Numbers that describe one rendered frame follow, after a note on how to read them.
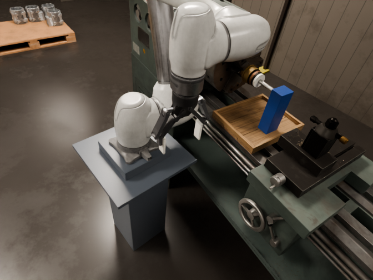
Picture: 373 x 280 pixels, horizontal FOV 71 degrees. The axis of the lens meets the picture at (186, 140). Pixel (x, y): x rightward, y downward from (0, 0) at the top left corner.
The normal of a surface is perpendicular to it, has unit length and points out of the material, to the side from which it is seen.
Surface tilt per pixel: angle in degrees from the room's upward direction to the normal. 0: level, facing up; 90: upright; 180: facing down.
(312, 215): 0
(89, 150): 0
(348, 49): 90
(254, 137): 0
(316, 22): 90
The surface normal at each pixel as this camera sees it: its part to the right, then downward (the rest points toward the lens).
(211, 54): 0.58, 0.61
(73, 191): 0.10, -0.71
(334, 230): -0.28, -0.50
